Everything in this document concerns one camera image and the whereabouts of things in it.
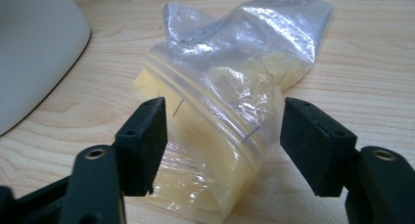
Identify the yellow zip plastic bag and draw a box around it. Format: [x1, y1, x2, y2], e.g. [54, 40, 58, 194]
[131, 0, 335, 224]

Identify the white grey pedal trash can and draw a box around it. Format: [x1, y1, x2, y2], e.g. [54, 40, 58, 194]
[0, 0, 92, 137]

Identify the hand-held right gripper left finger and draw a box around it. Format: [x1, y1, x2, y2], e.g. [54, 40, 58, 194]
[60, 96, 168, 224]

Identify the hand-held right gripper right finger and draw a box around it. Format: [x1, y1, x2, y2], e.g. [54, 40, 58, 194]
[279, 96, 415, 224]

